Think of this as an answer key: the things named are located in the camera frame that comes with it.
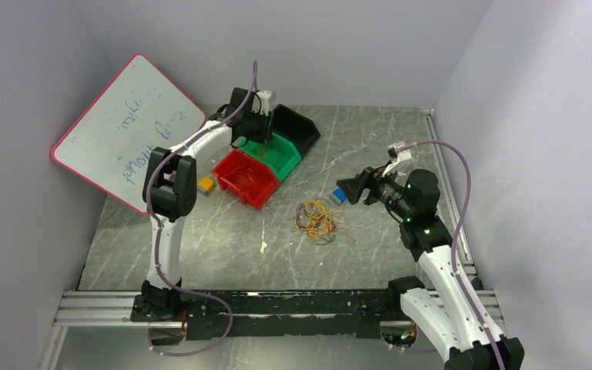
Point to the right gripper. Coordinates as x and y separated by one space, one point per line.
370 176

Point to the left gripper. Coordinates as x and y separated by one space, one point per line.
265 136

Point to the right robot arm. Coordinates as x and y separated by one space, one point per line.
461 329

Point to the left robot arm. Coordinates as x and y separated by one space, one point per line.
170 194

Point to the blue eraser block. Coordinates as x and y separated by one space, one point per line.
338 197

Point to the green plastic bin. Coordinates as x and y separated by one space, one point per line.
278 154

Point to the black plastic bin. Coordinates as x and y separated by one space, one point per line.
301 131

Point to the red plastic bin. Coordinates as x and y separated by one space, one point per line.
246 178

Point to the yellow eraser block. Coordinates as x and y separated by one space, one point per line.
206 186

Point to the pink framed whiteboard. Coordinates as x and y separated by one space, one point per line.
110 144

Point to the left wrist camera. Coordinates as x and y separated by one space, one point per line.
262 102

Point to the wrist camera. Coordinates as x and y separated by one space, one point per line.
399 155
262 102

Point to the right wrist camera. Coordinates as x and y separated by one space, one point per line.
399 155

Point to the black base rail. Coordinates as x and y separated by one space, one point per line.
364 313

